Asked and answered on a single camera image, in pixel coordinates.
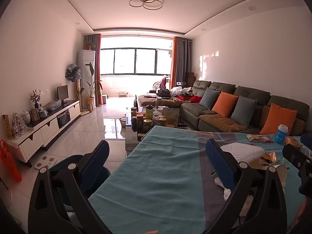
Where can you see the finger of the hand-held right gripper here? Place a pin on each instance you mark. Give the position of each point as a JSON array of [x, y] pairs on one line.
[[306, 140], [296, 154]]

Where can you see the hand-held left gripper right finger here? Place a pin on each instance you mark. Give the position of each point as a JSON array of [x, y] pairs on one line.
[[219, 160]]

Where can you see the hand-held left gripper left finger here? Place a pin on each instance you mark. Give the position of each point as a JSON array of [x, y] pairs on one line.
[[98, 156]]

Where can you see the white foam fruit net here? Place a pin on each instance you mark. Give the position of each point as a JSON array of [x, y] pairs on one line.
[[241, 151]]

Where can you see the white tissue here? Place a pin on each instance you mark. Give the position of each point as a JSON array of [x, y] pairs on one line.
[[228, 193]]

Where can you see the teal plastic bin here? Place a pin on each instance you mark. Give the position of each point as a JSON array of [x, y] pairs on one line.
[[59, 161]]

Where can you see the gold foil packet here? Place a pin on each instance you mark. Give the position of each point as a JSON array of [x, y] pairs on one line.
[[292, 141]]

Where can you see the blue white canister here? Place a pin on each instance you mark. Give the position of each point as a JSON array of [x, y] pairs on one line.
[[280, 134]]

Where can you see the orange cushion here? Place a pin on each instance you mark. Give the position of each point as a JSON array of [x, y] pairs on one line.
[[224, 103], [277, 119]]

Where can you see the white glass coffee table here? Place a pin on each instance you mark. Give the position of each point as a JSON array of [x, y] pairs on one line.
[[131, 141]]

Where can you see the brown sofa throw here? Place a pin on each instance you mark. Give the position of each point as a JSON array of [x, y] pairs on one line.
[[221, 123]]

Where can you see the yellow snack packet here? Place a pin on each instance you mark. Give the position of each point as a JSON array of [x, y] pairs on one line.
[[253, 138]]

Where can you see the wicker basket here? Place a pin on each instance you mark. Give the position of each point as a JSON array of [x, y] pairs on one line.
[[125, 122]]

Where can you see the white bathroom scale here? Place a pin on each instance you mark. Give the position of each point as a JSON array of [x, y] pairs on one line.
[[45, 162]]

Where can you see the tall plant in yellow vase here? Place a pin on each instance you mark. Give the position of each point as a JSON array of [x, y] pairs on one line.
[[90, 102]]

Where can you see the grey-blue cushion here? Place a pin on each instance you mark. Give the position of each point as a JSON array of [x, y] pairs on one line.
[[209, 97], [243, 111]]

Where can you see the group of glass jars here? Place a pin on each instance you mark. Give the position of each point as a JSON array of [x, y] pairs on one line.
[[143, 121]]

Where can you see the white black TV cabinet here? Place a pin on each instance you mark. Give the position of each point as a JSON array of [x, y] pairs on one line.
[[48, 129]]

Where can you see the small grey bin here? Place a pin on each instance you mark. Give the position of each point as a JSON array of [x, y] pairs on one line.
[[104, 99]]

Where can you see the teal grey blanket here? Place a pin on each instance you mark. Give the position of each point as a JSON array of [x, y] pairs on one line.
[[158, 175]]

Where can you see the beige paper bag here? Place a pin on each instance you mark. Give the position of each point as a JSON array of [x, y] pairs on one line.
[[171, 117]]

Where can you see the red cloth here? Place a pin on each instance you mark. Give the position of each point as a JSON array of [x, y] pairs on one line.
[[195, 99]]

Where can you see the green box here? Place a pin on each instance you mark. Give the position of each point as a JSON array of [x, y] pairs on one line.
[[149, 113]]

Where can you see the clear plastic bag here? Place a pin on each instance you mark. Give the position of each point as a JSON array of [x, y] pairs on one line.
[[52, 105]]

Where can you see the black monitor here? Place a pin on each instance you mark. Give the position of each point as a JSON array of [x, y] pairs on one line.
[[62, 92]]

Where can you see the red flat box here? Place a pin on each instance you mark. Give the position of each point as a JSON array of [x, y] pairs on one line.
[[181, 97]]

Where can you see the green sofa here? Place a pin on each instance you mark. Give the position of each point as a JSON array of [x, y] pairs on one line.
[[248, 91]]

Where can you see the white clothes pile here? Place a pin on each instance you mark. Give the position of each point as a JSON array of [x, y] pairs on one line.
[[181, 90]]

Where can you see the white ceramic jar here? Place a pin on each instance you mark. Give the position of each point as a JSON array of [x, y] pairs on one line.
[[25, 117]]

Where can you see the model sailing ship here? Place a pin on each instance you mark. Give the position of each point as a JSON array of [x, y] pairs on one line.
[[19, 126]]

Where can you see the vase with flowers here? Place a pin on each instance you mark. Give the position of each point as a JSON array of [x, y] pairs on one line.
[[35, 97]]

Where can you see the dark clothing pile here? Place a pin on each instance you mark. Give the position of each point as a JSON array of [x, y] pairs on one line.
[[164, 93]]

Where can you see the brown cardboard boxes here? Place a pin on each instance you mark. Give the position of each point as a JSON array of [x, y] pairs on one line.
[[190, 78]]

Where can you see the standing fan with cloth cover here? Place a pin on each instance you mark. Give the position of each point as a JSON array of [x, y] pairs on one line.
[[72, 72]]

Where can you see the orange plastic bag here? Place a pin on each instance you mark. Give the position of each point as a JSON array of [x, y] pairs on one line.
[[9, 160]]

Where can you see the orange grey curtain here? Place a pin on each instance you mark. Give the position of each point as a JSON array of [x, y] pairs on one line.
[[97, 65], [178, 61]]

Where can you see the gold decorated box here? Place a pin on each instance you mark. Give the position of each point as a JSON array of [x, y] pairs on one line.
[[7, 126]]

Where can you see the red stroller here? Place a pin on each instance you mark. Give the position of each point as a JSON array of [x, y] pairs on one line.
[[163, 82]]

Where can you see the large window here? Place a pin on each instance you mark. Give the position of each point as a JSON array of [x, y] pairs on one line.
[[124, 62]]

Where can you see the white standing air conditioner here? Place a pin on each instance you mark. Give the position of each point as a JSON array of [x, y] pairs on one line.
[[85, 58]]

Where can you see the small potted plant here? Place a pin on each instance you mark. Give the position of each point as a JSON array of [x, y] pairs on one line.
[[89, 45]]

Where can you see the wooden photo frame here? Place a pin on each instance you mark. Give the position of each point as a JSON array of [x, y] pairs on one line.
[[34, 115]]

